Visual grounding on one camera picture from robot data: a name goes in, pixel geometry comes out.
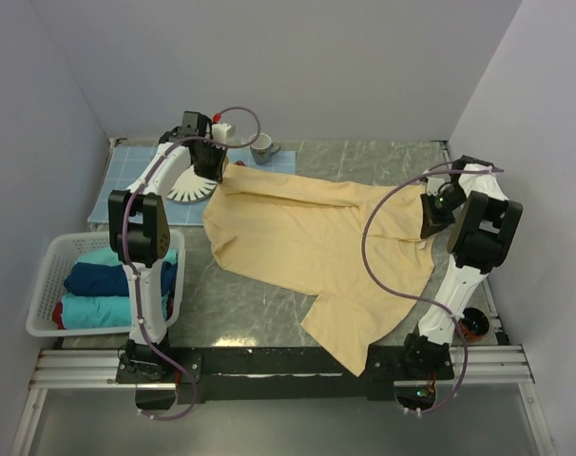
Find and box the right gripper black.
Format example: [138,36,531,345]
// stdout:
[420,183,467,239]

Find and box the blue checked placemat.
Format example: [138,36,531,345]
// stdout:
[87,145,297,226]

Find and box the cream yellow t shirt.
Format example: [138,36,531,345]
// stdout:
[203,164,434,375]

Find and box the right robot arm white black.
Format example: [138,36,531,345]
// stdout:
[399,156,523,379]

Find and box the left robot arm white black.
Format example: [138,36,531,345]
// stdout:
[107,111,227,382]

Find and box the striped white plate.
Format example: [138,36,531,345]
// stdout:
[167,168,217,203]

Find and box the grey mug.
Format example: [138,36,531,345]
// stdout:
[250,133,281,165]

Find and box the dark bowl orange inside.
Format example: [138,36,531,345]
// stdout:
[459,307,490,342]

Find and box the teal folded shirt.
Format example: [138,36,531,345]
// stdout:
[77,247,179,267]

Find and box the dark blue rolled shirt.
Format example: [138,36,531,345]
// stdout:
[64,261,178,297]

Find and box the white plastic basket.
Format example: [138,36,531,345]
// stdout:
[27,229,185,344]

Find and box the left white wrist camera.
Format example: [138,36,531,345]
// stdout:
[211,123,235,143]

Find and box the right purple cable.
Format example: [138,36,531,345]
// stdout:
[360,160,505,415]

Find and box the purple cable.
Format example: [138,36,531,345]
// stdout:
[360,160,505,415]
[121,105,261,423]

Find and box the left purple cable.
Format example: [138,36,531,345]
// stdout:
[121,105,261,423]

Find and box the aluminium frame rail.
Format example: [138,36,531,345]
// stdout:
[29,346,534,390]

